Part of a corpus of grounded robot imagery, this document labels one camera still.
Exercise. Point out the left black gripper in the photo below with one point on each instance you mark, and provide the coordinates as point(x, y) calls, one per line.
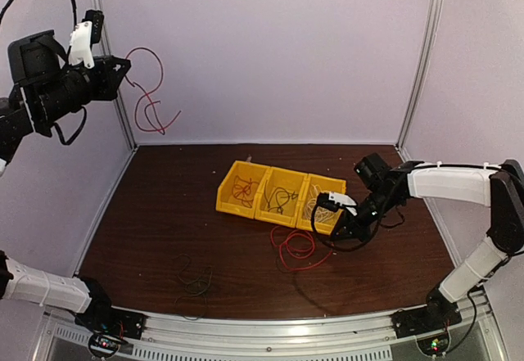
point(111, 82)

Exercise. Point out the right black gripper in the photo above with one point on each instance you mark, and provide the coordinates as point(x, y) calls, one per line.
point(355, 229)

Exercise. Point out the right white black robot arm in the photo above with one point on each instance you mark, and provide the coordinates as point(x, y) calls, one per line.
point(498, 187)

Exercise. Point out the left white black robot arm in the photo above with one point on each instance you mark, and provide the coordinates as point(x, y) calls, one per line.
point(50, 82)

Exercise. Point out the yellow bin near end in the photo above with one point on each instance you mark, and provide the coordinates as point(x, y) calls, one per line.
point(324, 219)

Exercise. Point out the yellow bin middle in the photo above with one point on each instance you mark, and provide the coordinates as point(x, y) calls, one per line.
point(280, 197)

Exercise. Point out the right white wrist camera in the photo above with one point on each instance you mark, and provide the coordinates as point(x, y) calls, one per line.
point(335, 201)

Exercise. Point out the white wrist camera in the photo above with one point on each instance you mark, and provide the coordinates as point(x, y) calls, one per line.
point(85, 34)
point(335, 201)

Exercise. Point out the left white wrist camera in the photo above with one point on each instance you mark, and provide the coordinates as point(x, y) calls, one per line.
point(85, 34)

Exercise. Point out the left aluminium frame post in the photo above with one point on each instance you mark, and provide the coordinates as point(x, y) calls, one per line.
point(116, 69)

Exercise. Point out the aluminium frame post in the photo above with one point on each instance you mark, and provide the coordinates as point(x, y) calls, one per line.
point(428, 40)
point(116, 69)

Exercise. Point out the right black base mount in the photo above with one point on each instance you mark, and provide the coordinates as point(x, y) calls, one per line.
point(430, 331)

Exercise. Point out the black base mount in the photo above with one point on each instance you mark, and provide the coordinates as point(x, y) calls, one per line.
point(111, 332)
point(430, 331)

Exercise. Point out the right aluminium frame post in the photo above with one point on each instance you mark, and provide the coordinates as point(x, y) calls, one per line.
point(428, 40)

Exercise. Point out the aluminium front rail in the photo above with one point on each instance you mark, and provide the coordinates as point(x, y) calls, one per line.
point(358, 337)

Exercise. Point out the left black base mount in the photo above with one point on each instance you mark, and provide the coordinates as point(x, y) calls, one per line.
point(111, 332)

